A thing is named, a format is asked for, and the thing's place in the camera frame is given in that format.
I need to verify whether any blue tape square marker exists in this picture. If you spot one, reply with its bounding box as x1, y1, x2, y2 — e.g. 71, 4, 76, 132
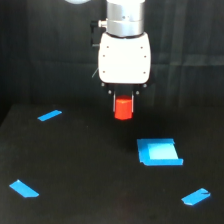
137, 138, 184, 166

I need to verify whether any blue tape strip bottom right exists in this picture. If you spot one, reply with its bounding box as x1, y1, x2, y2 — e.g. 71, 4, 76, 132
181, 188, 211, 206

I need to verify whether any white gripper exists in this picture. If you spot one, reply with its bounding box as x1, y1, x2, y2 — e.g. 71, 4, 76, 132
98, 32, 151, 113

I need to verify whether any blue tape strip bottom left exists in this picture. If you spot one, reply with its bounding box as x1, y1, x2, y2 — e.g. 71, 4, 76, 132
9, 180, 39, 198

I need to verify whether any blue tape strip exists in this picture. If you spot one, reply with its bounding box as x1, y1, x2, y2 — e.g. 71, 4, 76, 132
181, 188, 211, 206
9, 180, 39, 198
37, 110, 62, 122

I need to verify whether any red hexagonal block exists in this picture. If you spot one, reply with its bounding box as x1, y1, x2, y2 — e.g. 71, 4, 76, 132
115, 95, 132, 120

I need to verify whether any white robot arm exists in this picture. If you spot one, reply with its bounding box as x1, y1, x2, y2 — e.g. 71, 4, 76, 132
90, 0, 151, 120

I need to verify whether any black backdrop curtain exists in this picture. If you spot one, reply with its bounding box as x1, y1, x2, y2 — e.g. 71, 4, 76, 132
0, 0, 224, 116

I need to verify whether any blue tape strip top left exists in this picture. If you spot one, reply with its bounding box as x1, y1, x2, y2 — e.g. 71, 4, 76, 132
37, 110, 62, 122

